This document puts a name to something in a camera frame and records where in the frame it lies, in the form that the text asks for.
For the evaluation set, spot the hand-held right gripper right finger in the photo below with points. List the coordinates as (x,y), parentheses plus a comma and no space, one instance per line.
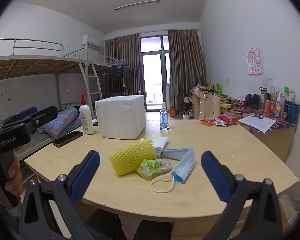
(215,177)

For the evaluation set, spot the black folding chair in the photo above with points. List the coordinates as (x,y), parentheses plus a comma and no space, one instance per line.
(185,100)

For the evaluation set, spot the small red snack packet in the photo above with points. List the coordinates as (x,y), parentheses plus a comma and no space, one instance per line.
(207,122)

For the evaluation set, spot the wooden desk with drawers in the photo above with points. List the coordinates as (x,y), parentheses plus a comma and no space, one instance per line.
(202,105)

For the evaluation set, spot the black smartphone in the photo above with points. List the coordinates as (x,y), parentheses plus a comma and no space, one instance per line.
(67,138)

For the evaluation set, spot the row of toiletry bottles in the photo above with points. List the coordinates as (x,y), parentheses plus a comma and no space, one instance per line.
(287,110)

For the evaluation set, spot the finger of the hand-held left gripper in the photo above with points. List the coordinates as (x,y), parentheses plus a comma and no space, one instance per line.
(27,111)
(46,115)

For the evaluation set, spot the orange bag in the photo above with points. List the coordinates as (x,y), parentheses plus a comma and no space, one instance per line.
(172,112)

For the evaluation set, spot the blue spray bottle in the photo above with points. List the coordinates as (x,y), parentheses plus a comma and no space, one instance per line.
(164,120)

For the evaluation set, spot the white pump lotion bottle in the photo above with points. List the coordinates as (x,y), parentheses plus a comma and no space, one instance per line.
(86,120)

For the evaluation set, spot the white snack packet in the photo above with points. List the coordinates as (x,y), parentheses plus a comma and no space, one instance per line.
(220,123)

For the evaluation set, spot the white air conditioner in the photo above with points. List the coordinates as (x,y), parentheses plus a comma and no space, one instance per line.
(90,40)

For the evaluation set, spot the wooden chair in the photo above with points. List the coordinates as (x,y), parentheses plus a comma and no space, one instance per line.
(215,106)

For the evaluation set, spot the grey sock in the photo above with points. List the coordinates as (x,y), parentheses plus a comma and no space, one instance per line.
(158,151)

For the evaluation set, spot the white wall socket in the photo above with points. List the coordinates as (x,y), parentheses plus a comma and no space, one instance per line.
(268,81)

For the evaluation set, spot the blue patterned quilt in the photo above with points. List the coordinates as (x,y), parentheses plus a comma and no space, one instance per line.
(62,123)

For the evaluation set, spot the black headphones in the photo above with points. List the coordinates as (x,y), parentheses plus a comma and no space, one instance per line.
(252,100)

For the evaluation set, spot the person's left hand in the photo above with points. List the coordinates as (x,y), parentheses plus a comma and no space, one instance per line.
(15,177)

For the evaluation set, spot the blue face mask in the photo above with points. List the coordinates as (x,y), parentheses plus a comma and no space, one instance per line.
(185,166)

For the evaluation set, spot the pink wall poster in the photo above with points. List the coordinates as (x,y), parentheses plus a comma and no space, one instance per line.
(253,61)

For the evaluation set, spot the brown curtain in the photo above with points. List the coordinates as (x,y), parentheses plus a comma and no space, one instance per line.
(130,62)
(187,62)

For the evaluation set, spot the patterned table cloth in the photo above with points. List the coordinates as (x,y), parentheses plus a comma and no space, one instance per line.
(240,111)

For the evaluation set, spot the yellow foam net sleeve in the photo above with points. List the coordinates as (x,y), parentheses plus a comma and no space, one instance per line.
(130,157)

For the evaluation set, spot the green plastic packet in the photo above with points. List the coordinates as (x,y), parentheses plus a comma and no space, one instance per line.
(152,168)

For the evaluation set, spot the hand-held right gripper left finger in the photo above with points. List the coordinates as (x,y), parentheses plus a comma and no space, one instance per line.
(86,175)

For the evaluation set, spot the glass balcony door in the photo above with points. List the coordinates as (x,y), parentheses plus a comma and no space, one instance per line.
(152,80)

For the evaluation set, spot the white foam box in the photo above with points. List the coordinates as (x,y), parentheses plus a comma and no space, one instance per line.
(120,117)

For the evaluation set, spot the large red snack packet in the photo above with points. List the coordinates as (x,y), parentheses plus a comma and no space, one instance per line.
(227,118)

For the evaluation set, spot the ceiling tube lamp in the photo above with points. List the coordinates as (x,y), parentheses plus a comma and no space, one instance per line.
(137,5)

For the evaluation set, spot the white thermos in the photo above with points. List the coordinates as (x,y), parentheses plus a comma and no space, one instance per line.
(186,116)

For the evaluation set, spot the white metal bunk bed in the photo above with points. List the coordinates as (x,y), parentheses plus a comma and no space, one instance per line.
(40,61)
(107,66)

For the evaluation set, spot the printed paper sheet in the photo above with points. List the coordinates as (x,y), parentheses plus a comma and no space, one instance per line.
(257,122)

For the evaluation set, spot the yellow pouch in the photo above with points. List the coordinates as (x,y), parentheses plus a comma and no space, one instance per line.
(225,105)

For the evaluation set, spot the hanging dark clothes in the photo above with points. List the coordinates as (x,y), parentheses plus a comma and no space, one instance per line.
(118,71)

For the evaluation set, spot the white tissue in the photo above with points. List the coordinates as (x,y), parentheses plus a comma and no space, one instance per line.
(161,141)

